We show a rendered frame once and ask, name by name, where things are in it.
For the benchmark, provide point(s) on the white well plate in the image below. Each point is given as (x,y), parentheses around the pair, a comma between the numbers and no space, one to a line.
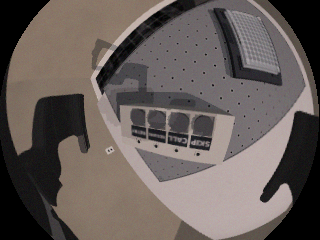
(255,46)

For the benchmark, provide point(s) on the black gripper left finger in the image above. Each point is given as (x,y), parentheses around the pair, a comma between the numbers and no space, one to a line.
(55,119)

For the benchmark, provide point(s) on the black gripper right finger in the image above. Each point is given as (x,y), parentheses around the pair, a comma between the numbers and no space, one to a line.
(297,160)

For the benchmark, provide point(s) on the dark grey rectangular frame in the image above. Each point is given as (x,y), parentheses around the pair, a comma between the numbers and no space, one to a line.
(238,70)

